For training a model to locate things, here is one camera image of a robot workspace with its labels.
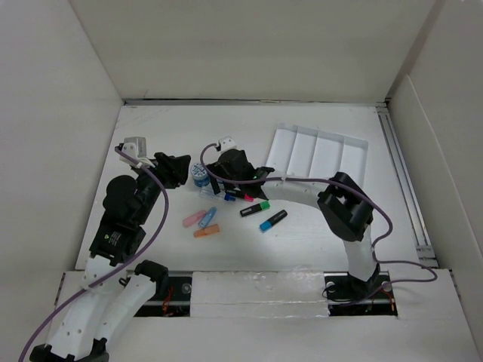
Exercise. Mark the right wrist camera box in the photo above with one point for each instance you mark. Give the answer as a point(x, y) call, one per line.
point(225, 144)

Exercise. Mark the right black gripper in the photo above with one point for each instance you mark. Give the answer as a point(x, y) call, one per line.
point(217, 169)

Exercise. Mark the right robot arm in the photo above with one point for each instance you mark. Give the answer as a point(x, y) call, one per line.
point(342, 203)

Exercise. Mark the orange translucent eraser case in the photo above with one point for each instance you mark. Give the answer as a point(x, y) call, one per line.
point(210, 230)

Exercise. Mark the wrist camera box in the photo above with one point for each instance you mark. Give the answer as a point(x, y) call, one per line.
point(225, 144)
point(134, 147)

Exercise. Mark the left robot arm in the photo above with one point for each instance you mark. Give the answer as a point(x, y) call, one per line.
point(106, 302)

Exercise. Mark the white foam block front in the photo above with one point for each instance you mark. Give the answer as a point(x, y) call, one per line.
point(261, 295)

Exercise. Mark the pink translucent eraser case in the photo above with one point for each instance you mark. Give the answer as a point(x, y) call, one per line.
point(193, 219)

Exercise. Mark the pink cap black highlighter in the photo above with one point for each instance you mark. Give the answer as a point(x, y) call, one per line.
point(239, 194)

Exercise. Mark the blue translucent eraser case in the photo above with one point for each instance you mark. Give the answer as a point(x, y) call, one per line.
point(207, 218)

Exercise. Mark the clear glue stick blue cap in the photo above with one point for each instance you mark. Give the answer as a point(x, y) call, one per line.
point(207, 192)

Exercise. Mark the metal rail right edge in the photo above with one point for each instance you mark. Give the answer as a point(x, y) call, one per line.
point(421, 238)

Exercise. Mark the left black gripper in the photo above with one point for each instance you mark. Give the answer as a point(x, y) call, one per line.
point(173, 169)

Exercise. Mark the blue cap black highlighter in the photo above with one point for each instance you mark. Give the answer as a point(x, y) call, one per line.
point(273, 220)

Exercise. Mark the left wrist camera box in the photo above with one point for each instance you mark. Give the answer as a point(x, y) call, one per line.
point(134, 147)

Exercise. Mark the white divided organizer tray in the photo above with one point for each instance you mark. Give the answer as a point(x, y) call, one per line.
point(301, 152)

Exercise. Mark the green cap black highlighter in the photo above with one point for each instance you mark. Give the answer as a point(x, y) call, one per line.
point(256, 208)

